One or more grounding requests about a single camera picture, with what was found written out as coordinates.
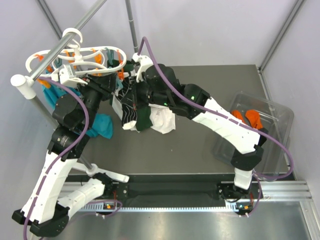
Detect black white striped sock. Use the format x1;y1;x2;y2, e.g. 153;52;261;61
115;79;133;107

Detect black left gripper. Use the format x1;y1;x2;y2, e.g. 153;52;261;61
75;72;119;130

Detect teal cloth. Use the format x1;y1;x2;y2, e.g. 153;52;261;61
37;79;114;139

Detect grey metal clothes rack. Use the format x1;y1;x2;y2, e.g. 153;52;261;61
10;0;129;183

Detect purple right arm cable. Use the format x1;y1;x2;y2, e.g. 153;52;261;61
137;36;295;218

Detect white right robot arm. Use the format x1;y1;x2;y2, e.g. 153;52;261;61
123;64;266;198

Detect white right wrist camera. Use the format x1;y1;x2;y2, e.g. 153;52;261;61
132;53;154;83

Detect orange sock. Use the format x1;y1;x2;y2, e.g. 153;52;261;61
245;109;263;130
231;110;246;124

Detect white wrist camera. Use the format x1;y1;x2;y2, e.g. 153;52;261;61
132;53;154;83
58;64;88;89

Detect white and green shirt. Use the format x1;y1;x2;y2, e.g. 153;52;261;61
110;61;176;134

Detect clear plastic bin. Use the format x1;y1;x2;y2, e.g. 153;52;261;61
212;91;294;176

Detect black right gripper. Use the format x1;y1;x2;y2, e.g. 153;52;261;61
121;74;171;111

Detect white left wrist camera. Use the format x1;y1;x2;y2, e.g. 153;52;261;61
58;64;88;89

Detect white clip hanger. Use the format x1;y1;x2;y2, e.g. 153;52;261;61
40;27;127;77

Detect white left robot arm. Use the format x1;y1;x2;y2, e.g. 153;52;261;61
12;77;118;239

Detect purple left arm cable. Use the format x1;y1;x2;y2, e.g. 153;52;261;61
23;76;123;240

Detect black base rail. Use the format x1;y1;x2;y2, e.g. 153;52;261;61
56;172;296;208

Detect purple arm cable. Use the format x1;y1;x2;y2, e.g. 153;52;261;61
23;76;123;240
137;36;295;218

